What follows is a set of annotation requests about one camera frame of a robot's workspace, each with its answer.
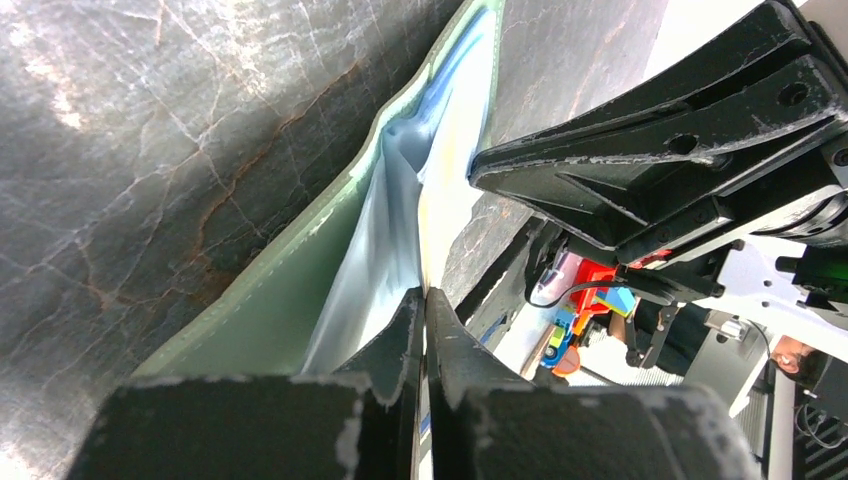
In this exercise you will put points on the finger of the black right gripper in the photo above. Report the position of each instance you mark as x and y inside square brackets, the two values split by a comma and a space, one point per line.
[740, 137]

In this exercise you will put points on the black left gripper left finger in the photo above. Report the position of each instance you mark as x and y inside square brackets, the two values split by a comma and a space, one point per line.
[358, 422]

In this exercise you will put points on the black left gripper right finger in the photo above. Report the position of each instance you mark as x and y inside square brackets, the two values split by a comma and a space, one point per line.
[490, 423]

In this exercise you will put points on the green card holder wallet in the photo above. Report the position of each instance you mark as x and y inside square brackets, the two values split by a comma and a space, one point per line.
[329, 282]

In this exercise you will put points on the white blue credit card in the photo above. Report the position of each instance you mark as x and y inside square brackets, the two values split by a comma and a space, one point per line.
[446, 199]

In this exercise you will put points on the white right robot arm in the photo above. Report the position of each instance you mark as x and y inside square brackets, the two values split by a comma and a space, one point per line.
[796, 288]

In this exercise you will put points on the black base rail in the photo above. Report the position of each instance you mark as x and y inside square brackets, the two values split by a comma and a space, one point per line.
[491, 306]

